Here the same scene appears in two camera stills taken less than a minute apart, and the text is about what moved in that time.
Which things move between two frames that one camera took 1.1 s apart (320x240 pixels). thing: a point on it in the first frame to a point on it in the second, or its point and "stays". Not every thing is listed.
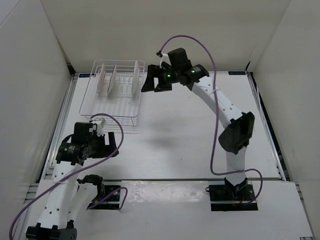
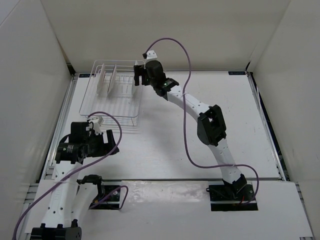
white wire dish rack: x=113 y=92 stays
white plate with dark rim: x=136 y=80 stays
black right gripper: x=153 y=72 to x=138 y=71
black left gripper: x=106 y=150 stays
